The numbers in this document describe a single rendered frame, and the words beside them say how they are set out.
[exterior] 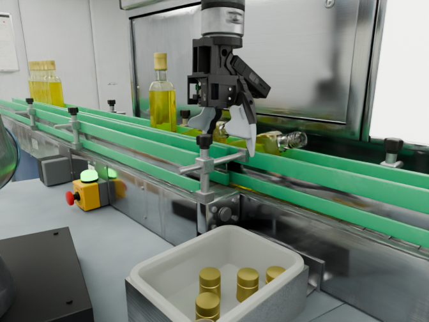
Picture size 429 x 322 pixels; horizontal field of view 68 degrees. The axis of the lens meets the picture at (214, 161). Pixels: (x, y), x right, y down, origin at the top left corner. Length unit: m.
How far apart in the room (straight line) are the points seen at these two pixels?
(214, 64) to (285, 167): 0.22
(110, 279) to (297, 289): 0.33
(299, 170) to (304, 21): 0.34
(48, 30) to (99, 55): 0.96
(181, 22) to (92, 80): 5.91
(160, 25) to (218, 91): 0.68
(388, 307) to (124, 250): 0.49
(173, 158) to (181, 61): 0.50
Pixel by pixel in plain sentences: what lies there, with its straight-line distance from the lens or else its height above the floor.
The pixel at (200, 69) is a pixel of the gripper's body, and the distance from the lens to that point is 0.57.
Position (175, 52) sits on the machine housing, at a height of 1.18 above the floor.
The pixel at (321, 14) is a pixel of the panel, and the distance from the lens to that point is 0.75.
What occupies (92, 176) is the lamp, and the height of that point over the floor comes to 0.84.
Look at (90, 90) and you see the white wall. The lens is 6.95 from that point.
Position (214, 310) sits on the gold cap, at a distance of 0.47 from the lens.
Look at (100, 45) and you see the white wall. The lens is 7.07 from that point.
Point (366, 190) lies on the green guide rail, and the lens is 0.53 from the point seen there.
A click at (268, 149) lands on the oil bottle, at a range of 0.63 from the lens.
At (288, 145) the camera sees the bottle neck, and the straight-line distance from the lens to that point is 0.62.
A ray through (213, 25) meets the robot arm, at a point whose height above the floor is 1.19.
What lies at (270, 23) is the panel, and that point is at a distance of 0.81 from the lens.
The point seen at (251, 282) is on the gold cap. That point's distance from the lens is 0.52.
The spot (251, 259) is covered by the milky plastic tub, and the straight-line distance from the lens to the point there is 0.59.
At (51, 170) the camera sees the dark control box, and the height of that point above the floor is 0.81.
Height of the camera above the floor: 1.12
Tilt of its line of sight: 16 degrees down
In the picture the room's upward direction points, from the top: straight up
